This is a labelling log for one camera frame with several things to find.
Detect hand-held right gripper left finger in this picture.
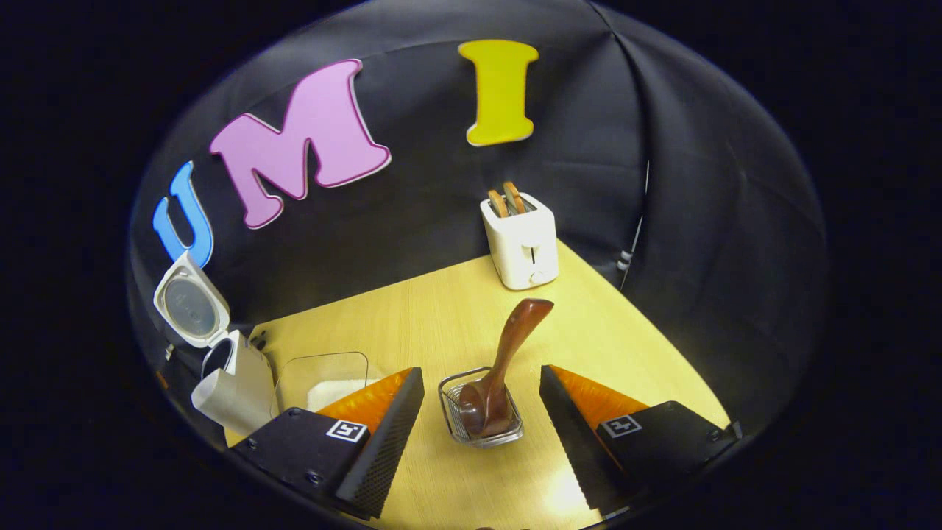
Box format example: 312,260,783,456
234,367,426,520

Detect white rice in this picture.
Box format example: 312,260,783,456
307,378,380,411

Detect white rice cooker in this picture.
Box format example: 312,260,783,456
152,250,279,437

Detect white toaster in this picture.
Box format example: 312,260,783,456
480,193,560,291

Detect black backdrop cloth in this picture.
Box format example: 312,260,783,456
129,0,829,442

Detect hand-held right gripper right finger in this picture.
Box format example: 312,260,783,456
539,364,744,516

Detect black and white cable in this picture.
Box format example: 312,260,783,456
617,160,651,292

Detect clear plastic container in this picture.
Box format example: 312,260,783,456
276,351,383,417

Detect metal wire chopstick holder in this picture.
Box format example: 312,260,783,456
439,366,524,448

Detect brown wooden spoon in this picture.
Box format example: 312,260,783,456
458,298,555,439

